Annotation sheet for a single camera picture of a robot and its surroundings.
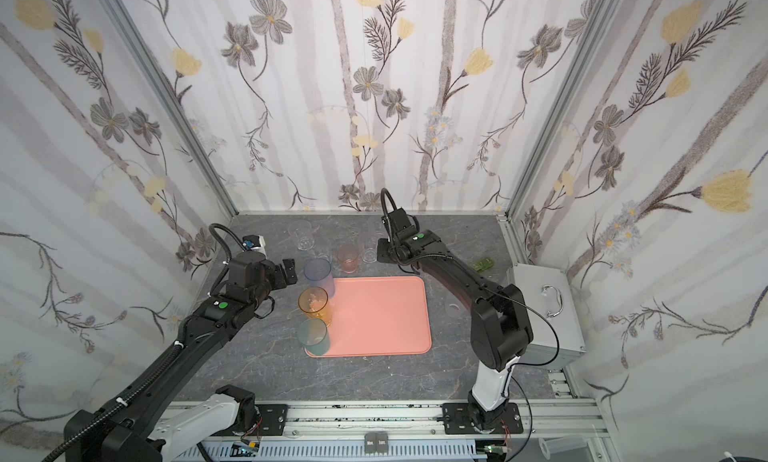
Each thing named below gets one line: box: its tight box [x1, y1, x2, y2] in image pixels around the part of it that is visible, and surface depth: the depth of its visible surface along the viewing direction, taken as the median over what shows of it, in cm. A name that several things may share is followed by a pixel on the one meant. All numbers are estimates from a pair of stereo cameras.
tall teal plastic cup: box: [297, 318, 331, 356], surface depth 82 cm
